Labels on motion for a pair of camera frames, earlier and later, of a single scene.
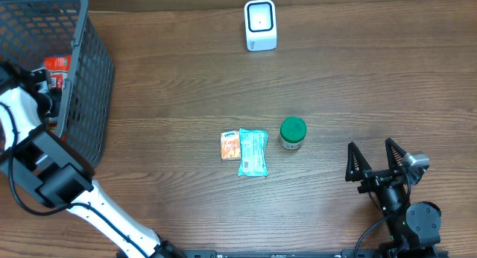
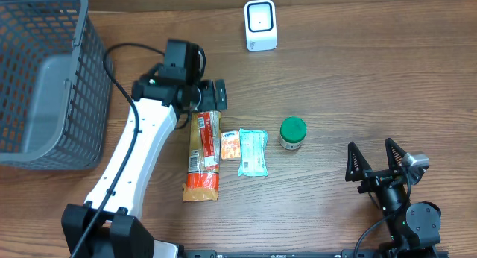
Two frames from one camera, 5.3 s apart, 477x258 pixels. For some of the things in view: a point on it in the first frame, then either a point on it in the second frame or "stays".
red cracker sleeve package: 58,67 to 203,172
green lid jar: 293,130 stays
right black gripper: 379,180 stays
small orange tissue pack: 230,145 stays
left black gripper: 41,79 to 218,95
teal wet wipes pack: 253,153 stays
